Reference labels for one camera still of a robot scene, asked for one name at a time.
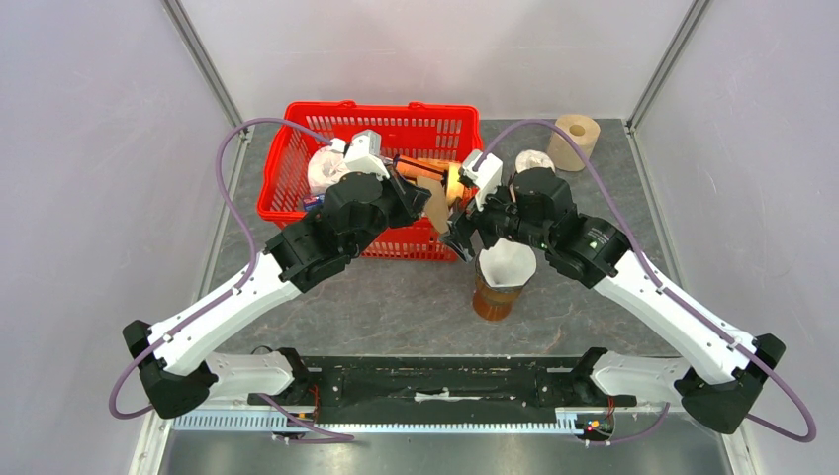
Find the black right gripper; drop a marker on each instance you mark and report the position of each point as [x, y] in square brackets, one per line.
[471, 218]

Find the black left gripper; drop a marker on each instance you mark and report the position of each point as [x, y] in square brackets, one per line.
[412, 198]

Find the brown paper coffee filter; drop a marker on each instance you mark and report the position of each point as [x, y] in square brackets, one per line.
[436, 208]

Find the white paper coffee filter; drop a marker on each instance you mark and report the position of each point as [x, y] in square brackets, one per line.
[505, 251]

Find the dark glass coffee dripper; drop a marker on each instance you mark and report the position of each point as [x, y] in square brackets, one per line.
[502, 281]

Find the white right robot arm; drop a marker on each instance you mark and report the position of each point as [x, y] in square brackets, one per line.
[719, 370]

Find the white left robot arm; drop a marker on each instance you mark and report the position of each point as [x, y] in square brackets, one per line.
[179, 365]

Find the amber glass coffee server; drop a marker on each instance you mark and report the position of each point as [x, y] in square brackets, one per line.
[493, 308]

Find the orange navy can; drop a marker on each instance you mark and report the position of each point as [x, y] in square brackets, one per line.
[414, 168]

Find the yellow sponge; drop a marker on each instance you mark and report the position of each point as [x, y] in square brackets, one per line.
[457, 193]

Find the red plastic shopping basket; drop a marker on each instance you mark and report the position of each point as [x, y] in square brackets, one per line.
[418, 130]

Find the white wrapped tissue roll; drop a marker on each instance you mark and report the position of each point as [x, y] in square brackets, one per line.
[326, 167]

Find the black wrapped tissue roll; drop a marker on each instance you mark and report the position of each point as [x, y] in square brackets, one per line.
[532, 159]

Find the blue green small box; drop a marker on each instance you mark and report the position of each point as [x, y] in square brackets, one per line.
[309, 202]

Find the beige toilet paper roll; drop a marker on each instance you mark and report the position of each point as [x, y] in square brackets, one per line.
[583, 131]

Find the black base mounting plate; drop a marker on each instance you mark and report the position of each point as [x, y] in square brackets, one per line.
[446, 390]

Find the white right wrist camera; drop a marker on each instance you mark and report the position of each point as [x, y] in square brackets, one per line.
[482, 171]

